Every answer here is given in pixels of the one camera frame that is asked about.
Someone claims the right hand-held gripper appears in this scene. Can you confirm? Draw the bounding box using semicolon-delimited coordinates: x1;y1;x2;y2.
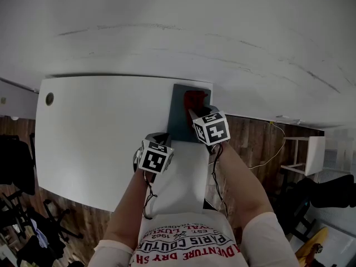
188;104;231;156

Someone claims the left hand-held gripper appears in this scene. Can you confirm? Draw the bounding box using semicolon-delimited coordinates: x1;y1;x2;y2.
132;132;175;175

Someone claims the red object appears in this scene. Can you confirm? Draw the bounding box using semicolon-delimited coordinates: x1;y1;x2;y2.
183;91;209;130

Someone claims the dark teal rectangular mat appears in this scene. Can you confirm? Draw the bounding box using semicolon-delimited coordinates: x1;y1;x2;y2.
166;83;212;144

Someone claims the person's left forearm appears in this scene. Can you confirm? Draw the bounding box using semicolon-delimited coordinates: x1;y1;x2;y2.
103;169;157;251

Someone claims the person's right forearm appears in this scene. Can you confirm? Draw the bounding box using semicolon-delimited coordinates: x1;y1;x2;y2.
211;142;276;235

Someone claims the white printed shirt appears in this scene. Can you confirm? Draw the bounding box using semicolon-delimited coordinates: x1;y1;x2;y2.
88;209;300;267

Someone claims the white stool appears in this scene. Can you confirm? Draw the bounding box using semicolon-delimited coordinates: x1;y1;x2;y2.
280;134;326;177

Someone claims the black chair caster base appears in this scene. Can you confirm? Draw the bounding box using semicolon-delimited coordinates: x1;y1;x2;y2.
41;199;84;243

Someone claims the white vent grille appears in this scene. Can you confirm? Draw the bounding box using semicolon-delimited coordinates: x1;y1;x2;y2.
324;148;346;172

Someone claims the black office chair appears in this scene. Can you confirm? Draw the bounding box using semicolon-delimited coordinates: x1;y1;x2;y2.
274;174;356;243
0;133;37;196

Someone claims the pale blue cloth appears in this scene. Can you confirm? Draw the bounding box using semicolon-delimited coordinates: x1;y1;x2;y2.
29;217;50;249

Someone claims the yellow round board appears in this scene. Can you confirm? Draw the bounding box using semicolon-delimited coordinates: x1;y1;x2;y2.
294;226;329;267

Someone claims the thin black cable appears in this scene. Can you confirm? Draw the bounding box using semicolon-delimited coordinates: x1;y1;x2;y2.
210;143;229;220
142;171;159;220

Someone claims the white wall outlet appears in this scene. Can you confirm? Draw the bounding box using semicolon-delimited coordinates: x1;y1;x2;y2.
275;115;301;125

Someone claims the yellow cable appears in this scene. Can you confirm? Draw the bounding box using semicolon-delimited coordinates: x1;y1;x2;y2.
249;121;286;170

